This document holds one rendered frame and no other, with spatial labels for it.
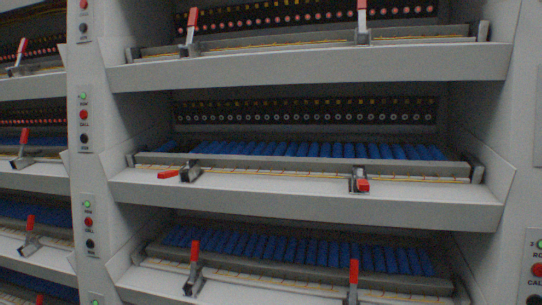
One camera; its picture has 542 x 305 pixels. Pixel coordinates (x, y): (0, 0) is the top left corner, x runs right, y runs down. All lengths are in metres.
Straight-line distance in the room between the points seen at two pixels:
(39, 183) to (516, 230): 0.82
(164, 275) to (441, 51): 0.58
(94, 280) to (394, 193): 0.56
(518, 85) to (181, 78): 0.46
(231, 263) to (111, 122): 0.34
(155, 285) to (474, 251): 0.54
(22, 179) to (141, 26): 0.42
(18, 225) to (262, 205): 0.69
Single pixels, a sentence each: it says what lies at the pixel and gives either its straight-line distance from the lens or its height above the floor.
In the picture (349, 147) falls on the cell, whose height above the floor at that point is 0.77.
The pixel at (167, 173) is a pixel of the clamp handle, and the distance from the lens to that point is 0.39.
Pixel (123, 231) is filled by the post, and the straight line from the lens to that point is 0.59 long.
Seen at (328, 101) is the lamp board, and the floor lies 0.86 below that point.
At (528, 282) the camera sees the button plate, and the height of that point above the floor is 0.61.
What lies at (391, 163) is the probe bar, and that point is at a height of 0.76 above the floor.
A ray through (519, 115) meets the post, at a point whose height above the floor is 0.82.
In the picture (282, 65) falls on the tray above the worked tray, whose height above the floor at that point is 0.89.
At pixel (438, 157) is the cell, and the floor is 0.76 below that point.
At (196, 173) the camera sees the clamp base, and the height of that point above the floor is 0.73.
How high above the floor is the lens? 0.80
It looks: 4 degrees down
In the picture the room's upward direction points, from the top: 1 degrees clockwise
